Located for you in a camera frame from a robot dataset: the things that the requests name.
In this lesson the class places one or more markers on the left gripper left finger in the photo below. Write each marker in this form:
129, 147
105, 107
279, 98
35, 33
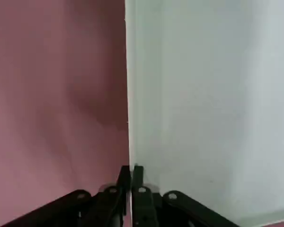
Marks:
85, 208

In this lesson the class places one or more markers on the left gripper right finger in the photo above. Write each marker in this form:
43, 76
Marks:
151, 210

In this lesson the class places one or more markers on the green rectangular tray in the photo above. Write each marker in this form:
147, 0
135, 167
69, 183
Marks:
203, 94

